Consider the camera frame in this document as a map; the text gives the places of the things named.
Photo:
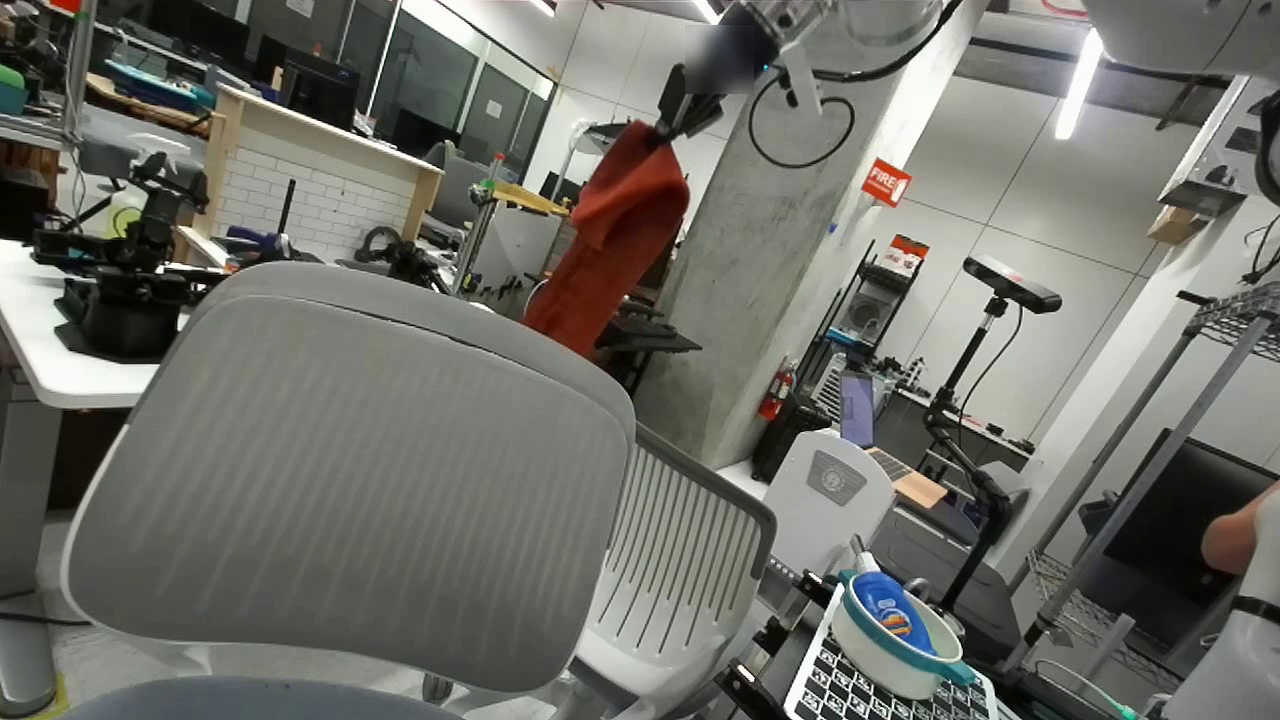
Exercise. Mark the red fire extinguisher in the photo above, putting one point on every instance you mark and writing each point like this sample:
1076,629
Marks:
776,393

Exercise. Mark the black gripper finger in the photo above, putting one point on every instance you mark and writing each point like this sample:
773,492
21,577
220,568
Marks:
683,106

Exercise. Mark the orange towel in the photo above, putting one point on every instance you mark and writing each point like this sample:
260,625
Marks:
626,218

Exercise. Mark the grey office chair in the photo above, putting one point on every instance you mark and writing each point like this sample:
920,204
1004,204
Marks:
677,582
345,461

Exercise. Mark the white brick pattern box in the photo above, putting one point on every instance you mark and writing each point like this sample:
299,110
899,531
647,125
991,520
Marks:
325,191

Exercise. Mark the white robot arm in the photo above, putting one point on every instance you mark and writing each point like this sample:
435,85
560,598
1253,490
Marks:
870,27

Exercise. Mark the near grey office chair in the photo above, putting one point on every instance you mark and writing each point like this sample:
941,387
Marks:
345,461

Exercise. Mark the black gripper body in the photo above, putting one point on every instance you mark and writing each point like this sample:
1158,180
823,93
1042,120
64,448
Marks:
734,53

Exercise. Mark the white teal bowl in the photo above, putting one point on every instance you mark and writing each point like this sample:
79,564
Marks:
888,663

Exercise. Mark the far grey office chair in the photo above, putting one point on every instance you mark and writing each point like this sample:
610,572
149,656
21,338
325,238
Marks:
677,582

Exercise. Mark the black sensor on stand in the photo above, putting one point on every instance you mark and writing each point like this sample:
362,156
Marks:
948,410

